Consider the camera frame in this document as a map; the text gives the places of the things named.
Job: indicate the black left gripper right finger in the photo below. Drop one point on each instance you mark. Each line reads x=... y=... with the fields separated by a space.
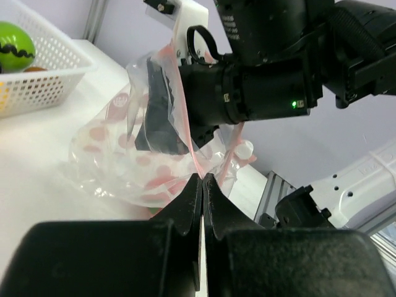
x=246 y=259

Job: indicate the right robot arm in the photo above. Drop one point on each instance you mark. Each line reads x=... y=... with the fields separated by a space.
x=283 y=54

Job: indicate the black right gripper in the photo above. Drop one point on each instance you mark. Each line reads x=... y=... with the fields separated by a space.
x=227 y=93

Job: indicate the brown fake kiwi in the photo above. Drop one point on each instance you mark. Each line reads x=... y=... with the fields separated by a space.
x=34 y=69

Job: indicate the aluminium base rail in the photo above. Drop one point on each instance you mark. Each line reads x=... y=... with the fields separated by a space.
x=341 y=201

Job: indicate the clear zip top bag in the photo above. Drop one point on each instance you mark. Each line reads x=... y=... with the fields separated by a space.
x=105 y=164

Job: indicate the yellow fake pepper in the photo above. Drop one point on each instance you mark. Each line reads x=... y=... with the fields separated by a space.
x=4 y=93

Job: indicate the white plastic basket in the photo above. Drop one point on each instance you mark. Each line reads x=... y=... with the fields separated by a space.
x=58 y=67

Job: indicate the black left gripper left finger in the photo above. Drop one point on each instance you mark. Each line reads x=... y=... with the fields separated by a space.
x=155 y=257

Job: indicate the green fake apple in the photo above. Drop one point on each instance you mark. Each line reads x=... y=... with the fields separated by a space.
x=17 y=49

